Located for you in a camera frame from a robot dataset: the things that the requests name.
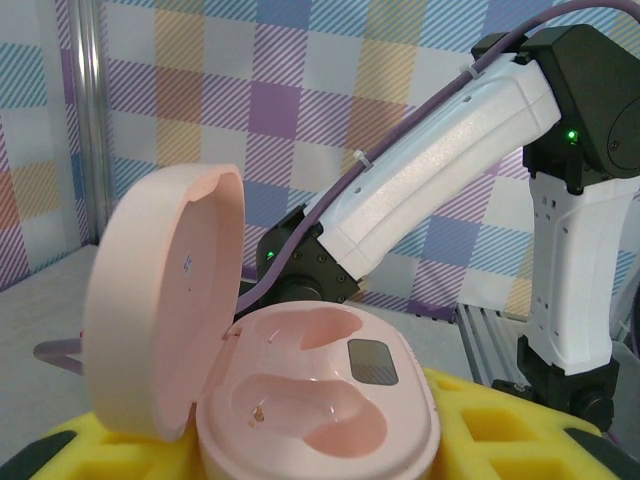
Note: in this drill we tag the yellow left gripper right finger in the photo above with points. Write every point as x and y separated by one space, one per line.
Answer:
525 440

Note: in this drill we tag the aluminium frame post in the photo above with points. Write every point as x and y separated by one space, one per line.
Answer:
92 125

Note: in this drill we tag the pink earbud charging case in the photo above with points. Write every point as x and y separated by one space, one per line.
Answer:
165 300

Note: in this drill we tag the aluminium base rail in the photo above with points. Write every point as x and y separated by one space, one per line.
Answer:
490 340

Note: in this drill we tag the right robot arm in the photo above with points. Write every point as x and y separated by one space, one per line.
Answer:
425 175

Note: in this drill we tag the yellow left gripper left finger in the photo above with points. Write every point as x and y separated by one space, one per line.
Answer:
115 455

